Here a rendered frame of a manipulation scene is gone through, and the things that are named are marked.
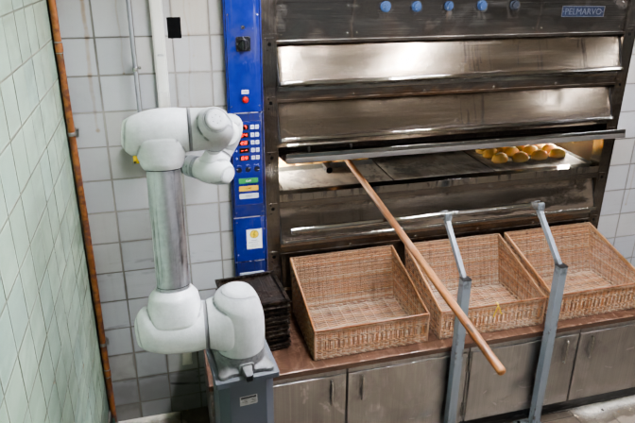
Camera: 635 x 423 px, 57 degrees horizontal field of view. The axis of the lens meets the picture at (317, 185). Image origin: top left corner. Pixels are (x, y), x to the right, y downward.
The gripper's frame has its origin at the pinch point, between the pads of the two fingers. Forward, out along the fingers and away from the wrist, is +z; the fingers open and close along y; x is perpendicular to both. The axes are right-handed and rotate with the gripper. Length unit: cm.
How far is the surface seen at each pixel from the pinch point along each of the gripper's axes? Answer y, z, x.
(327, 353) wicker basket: 85, -74, 23
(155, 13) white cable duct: -57, 3, 12
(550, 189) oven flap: 39, -137, 159
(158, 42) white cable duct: -45.6, 3.0, 12.4
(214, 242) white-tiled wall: 49, -8, 27
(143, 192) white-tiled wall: 20.5, 12.8, 5.1
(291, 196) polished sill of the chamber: 29, -35, 54
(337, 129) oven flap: -3, -52, 68
